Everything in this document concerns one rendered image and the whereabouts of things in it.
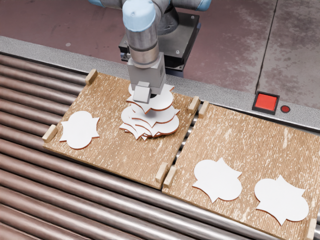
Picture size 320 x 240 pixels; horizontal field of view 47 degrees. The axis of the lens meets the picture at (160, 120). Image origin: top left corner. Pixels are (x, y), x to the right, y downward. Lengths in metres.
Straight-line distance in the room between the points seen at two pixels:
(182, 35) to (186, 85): 0.24
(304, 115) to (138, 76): 0.57
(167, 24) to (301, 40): 1.67
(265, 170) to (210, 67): 1.65
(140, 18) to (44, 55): 0.76
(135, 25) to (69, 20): 2.42
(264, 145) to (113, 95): 0.53
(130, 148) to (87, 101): 0.26
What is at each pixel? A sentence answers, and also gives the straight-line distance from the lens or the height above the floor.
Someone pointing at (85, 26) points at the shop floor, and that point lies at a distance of 3.17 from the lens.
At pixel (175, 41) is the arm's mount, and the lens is 1.44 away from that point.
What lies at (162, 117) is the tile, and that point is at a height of 0.99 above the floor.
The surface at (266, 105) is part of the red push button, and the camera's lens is 1.26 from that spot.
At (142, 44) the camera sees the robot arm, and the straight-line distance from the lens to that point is 0.91.
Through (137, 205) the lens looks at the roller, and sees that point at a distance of 1.07.
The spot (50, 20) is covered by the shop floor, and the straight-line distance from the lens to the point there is 3.35.
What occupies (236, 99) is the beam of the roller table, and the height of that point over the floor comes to 0.92.
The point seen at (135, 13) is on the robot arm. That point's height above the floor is 1.38.
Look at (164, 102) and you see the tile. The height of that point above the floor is 1.08.
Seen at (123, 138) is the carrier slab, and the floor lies 0.94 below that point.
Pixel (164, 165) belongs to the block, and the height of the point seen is 0.96.
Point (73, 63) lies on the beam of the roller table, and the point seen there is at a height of 0.91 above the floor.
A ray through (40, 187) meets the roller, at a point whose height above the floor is 0.92.
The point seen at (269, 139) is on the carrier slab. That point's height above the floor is 0.94.
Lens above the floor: 1.89
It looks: 52 degrees down
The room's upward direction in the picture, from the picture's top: 7 degrees counter-clockwise
